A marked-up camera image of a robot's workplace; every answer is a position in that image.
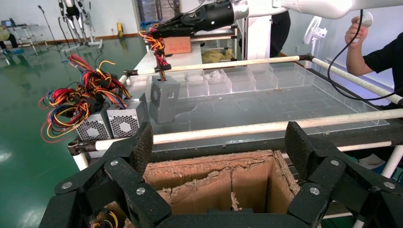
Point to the person's black shirt torso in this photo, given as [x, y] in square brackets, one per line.
[388, 59]

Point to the clear acrylic divider tray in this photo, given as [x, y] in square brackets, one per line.
[252, 104]

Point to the white pillar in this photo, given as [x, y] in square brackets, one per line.
[258, 41]

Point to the crumpled clear plastic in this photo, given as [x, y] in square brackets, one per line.
[217, 75]

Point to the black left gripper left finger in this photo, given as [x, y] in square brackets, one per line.
[126, 176]

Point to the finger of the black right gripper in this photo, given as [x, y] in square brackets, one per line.
[173, 32]
[176, 22]

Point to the tube shelf rack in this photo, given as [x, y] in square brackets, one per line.
[217, 38]

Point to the yellow crumpled cloth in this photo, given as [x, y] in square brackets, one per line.
[215, 56]

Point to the seated person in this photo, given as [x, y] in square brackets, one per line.
[8, 37]

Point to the black tripod stand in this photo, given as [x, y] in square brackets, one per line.
[47, 22]

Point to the standing person in black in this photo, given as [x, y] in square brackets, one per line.
[280, 31]

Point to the small orange cardboard box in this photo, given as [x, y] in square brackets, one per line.
[178, 45]

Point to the white handheld controller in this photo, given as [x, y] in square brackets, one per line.
[366, 19]

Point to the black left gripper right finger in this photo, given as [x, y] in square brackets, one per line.
[324, 176]

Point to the white standing fan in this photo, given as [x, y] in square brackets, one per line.
[314, 31]

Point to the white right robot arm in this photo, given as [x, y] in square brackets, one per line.
[314, 6]

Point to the yellow floor post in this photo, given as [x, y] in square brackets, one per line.
[120, 30]

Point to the person's bare forearm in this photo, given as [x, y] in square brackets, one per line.
[359, 61]

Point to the person's bare hand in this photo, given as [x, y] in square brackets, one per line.
[354, 33]

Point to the metal cart with laptop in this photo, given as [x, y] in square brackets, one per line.
[25, 30]

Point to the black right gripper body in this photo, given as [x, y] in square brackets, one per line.
[211, 17]

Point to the brown cardboard divider box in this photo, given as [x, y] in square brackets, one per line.
[252, 188]

